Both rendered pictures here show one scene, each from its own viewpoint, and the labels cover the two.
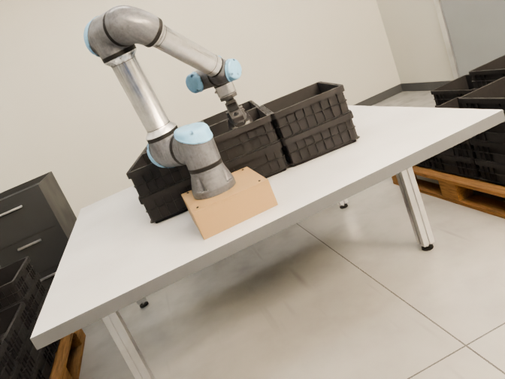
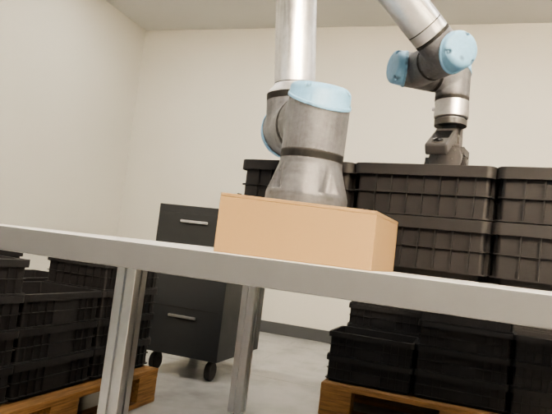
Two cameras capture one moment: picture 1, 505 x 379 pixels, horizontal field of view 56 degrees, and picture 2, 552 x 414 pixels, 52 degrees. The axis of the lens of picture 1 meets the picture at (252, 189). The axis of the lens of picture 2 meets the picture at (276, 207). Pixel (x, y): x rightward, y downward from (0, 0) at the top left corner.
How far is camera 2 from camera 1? 0.86 m
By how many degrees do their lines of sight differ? 35
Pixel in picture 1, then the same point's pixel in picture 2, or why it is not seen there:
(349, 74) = not seen: outside the picture
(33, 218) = (209, 243)
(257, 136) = (453, 194)
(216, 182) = (299, 180)
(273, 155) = (466, 241)
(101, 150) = not seen: hidden behind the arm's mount
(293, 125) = (531, 206)
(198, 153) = (300, 121)
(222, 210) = (268, 219)
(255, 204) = (329, 243)
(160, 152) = (270, 116)
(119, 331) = (113, 371)
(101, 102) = not seen: hidden behind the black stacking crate
